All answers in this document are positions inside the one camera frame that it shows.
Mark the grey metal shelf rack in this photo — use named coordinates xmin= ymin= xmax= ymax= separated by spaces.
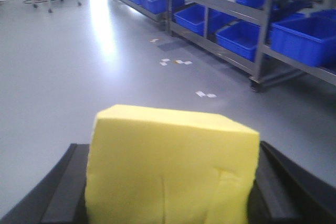
xmin=120 ymin=0 xmax=335 ymax=92

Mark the blue bin lower left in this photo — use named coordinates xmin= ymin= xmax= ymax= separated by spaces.
xmin=173 ymin=4 xmax=221 ymax=37

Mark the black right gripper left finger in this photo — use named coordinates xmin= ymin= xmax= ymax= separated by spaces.
xmin=1 ymin=144 xmax=89 ymax=223

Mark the large blue bin near right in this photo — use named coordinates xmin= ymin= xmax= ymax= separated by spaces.
xmin=270 ymin=17 xmax=335 ymax=67

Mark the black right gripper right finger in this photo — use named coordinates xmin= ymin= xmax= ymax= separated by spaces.
xmin=248 ymin=141 xmax=335 ymax=223

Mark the yellow foam block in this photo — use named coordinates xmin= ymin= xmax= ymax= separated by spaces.
xmin=85 ymin=105 xmax=260 ymax=223

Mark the blue bin lower middle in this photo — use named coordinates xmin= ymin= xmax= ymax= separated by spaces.
xmin=216 ymin=21 xmax=260 ymax=62

